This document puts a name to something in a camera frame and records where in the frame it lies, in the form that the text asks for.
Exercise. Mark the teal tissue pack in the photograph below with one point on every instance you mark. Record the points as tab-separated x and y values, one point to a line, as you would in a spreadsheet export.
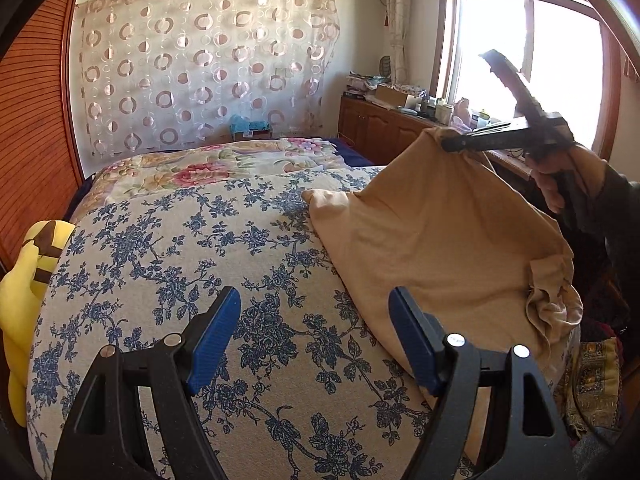
250	127

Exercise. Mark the group of small bottles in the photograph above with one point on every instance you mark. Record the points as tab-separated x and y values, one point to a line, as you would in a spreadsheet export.
436	109

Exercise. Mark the pink floral blanket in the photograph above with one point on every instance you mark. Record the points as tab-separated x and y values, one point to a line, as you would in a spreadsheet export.
200	170

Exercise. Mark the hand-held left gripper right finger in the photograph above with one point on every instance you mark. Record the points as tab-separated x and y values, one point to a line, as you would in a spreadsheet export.
412	342

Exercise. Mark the cardboard box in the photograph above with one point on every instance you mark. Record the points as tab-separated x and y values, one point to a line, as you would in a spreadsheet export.
394	95

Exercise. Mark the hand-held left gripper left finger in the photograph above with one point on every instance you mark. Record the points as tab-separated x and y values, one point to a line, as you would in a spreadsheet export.
215	332

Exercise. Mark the yellow plush toy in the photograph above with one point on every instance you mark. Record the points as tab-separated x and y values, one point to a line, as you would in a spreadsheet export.
20	300

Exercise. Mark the circle patterned sheer curtain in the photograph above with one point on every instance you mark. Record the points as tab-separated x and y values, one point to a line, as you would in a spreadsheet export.
200	60

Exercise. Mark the person's right hand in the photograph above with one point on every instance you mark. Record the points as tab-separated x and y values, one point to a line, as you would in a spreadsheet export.
575	170

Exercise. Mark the beige printed t-shirt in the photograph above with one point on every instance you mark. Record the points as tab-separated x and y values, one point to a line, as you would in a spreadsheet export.
425	220

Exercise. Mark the brown ribbed wooden panel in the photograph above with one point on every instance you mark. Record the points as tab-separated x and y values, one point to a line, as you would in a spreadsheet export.
40	135

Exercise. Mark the gold patterned cushion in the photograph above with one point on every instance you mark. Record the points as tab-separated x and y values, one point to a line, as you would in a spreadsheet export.
595	385

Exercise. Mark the stack of papers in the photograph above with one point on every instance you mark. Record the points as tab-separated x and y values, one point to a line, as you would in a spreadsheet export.
365	85

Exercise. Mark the window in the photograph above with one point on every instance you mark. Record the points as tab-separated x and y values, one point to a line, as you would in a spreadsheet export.
490	50

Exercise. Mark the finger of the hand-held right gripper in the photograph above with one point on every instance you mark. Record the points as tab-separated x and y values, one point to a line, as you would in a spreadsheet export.
515	80
490	139

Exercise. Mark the wooden cabinet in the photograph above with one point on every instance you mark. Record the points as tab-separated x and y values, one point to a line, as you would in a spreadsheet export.
370	125

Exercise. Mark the cream window curtain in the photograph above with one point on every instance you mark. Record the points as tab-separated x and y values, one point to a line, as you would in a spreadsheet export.
407	25

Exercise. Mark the blue floral bedsheet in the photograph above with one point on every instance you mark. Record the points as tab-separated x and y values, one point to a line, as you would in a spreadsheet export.
175	260

